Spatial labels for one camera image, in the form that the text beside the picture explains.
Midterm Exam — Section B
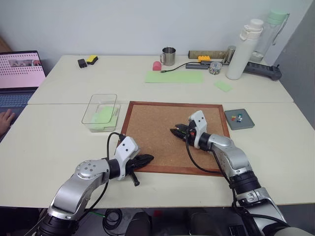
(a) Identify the person's bare hand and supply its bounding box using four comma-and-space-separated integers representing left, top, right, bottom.
0, 109, 17, 136

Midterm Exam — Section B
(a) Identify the dark grey power strip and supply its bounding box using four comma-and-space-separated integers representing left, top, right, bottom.
243, 61, 282, 82

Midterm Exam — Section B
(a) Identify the laptop with pink screen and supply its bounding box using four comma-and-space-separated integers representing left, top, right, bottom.
0, 50, 47, 144

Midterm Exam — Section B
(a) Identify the stainless steel mug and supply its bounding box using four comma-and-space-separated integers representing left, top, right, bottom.
159, 47, 177, 66

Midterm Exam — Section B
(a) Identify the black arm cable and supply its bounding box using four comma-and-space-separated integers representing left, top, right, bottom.
106, 132, 126, 160
185, 136, 231, 178

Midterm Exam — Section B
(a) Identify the long olive patterned box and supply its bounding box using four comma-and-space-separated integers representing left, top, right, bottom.
188, 50, 228, 59

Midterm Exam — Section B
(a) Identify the clear plastic box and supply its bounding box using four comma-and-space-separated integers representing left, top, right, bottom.
81, 93, 122, 133

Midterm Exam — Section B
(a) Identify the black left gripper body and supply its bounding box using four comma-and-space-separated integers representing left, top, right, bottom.
125, 157, 141, 188

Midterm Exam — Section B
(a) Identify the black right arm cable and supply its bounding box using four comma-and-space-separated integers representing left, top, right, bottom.
185, 136, 231, 178

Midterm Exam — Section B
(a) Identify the white water bottle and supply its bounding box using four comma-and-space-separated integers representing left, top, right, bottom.
225, 19, 264, 80

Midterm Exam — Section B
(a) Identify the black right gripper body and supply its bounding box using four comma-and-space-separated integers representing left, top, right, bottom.
182, 124, 198, 145

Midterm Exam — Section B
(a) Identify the wood-framed cork board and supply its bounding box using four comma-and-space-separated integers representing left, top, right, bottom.
120, 100, 231, 177

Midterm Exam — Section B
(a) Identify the large green paper sheet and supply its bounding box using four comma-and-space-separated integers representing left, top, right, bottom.
144, 70, 205, 84

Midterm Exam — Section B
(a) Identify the small green paper note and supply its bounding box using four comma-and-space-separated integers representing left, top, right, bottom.
214, 80, 233, 94

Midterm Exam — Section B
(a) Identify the black cable coil under table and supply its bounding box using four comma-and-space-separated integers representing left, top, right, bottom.
102, 208, 123, 236

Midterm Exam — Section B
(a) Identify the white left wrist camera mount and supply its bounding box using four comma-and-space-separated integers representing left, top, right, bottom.
114, 136, 140, 181

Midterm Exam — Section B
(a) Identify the grey usb hub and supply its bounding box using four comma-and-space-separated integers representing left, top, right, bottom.
185, 61, 211, 70

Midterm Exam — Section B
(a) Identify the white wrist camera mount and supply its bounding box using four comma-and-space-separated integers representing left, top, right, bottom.
114, 136, 140, 181
188, 110, 209, 149

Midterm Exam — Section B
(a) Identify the clear bottle with green lid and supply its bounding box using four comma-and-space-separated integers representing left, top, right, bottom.
251, 9, 290, 62

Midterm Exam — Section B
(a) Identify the grey square tray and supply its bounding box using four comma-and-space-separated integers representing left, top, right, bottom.
224, 108, 255, 131

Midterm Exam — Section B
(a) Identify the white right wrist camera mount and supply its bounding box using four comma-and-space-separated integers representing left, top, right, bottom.
188, 110, 209, 149

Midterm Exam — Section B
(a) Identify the clear jar of pushpins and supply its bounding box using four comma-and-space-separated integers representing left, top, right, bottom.
208, 61, 223, 75

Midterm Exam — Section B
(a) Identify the dark rounded shape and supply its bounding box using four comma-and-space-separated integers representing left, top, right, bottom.
125, 211, 152, 236
188, 211, 231, 236

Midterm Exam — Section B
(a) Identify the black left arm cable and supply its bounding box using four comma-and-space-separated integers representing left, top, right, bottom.
106, 132, 126, 160

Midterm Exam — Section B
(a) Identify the black cable with green plug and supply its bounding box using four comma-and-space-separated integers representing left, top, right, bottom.
160, 62, 188, 74

